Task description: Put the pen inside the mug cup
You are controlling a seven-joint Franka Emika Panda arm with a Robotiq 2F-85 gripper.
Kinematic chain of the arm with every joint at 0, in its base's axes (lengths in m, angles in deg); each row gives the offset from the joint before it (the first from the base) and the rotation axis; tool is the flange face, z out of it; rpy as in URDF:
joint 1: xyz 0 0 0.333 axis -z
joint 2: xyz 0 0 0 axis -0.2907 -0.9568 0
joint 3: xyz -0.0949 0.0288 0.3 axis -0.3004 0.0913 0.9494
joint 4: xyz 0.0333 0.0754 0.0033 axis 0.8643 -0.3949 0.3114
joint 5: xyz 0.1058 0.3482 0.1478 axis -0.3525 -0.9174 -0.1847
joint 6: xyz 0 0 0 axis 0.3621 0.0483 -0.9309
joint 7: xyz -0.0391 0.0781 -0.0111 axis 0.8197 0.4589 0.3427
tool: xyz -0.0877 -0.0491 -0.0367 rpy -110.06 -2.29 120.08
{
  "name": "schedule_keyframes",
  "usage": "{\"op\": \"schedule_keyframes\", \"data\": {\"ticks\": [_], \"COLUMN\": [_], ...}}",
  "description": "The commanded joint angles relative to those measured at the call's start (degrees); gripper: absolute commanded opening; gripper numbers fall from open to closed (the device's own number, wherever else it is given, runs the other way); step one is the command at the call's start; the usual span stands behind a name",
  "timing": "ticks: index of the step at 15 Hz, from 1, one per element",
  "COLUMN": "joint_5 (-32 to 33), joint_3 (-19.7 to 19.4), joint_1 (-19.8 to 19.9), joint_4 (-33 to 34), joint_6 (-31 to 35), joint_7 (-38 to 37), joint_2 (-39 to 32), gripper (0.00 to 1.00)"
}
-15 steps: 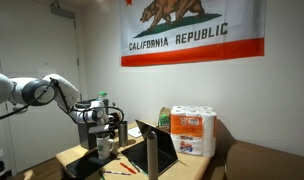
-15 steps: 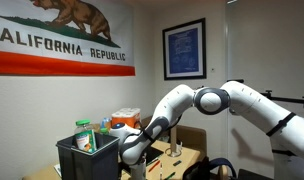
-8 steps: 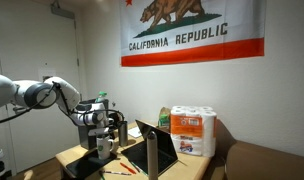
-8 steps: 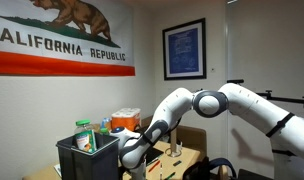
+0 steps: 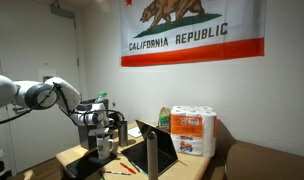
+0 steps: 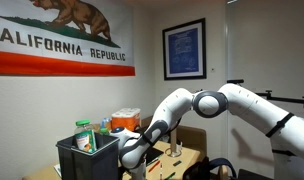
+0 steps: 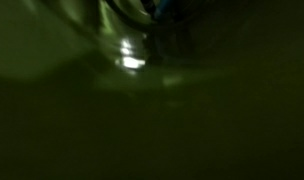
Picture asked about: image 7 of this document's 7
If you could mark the dark green tablet case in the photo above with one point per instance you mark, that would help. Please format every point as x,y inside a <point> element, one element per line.
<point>152,126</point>

